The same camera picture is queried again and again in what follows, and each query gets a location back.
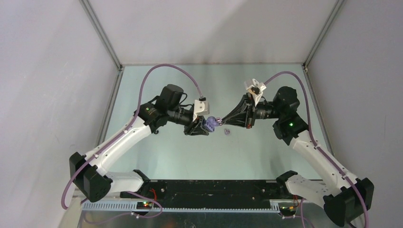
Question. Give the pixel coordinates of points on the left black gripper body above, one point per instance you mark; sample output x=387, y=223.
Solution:
x=188, y=128

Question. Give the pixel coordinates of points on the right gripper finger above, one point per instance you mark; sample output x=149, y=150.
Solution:
x=240, y=120
x=241, y=110

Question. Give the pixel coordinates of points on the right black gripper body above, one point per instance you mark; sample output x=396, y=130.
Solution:
x=254, y=110

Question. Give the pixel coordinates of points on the purple earbud charging case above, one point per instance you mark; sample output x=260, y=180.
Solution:
x=210, y=124

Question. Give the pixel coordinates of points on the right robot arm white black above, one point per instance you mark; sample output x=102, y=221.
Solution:
x=343, y=196

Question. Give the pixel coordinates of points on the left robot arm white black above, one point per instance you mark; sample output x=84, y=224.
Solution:
x=91, y=172

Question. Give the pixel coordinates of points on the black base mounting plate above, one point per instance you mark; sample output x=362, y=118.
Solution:
x=214, y=194

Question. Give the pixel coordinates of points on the left controller board with leds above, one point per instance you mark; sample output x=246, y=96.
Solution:
x=144, y=205

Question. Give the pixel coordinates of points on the controller board with leds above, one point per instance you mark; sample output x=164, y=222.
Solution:
x=144, y=205
x=288, y=211

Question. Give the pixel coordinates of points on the right controller board with leds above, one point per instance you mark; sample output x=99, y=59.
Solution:
x=288, y=211

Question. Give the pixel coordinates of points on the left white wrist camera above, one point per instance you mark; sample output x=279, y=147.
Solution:
x=200, y=108

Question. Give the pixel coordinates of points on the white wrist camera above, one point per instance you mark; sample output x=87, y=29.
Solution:
x=200, y=108
x=255, y=88

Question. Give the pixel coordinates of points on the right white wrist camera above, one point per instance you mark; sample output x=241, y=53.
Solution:
x=255, y=88

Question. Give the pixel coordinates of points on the grey slotted cable duct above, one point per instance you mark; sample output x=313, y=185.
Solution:
x=133, y=206

